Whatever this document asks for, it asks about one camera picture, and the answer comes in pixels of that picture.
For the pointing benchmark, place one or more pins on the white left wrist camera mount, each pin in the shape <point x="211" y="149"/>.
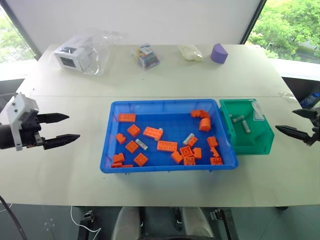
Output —
<point x="23" y="105"/>

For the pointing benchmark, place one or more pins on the crumpled white plastic bag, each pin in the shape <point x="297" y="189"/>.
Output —
<point x="190" y="53"/>

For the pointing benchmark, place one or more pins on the clear box of colourful items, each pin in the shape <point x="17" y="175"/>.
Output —
<point x="146" y="57"/>

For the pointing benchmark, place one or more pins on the flat orange building block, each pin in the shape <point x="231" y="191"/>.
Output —
<point x="121" y="165"/>

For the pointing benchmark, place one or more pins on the black table leg bracket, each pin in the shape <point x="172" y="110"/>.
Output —
<point x="88" y="226"/>
<point x="228" y="222"/>

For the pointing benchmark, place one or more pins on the orange arch building block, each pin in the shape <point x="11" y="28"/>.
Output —
<point x="199" y="114"/>

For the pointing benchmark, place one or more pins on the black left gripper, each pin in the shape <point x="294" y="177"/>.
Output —
<point x="30" y="126"/>

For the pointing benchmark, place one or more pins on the clear plastic wrapper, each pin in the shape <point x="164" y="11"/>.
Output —
<point x="287" y="96"/>

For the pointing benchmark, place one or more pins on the clear plastic bag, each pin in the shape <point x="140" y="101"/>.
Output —
<point x="105" y="55"/>

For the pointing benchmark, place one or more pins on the blue plastic tray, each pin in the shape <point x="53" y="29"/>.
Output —
<point x="170" y="122"/>

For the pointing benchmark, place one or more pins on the long orange building block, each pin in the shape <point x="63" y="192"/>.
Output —
<point x="167" y="146"/>
<point x="127" y="117"/>
<point x="152" y="132"/>

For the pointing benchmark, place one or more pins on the blue plastic bottle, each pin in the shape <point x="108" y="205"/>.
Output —
<point x="310" y="99"/>

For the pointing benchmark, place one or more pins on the dark window frame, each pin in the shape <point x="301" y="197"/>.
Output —
<point x="252" y="22"/>
<point x="22" y="27"/>

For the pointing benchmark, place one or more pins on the orange cylinder block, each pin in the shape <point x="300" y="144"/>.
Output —
<point x="205" y="124"/>

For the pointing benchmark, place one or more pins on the purple half-cylinder block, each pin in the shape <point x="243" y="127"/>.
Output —
<point x="218" y="55"/>

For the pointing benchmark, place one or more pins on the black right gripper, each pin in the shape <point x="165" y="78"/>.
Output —
<point x="316" y="136"/>

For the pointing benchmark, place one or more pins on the green plastic bin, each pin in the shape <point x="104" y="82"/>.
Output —
<point x="252" y="142"/>

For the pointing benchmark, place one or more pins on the grey rounded shape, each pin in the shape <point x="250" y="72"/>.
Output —
<point x="197" y="222"/>
<point x="125" y="223"/>

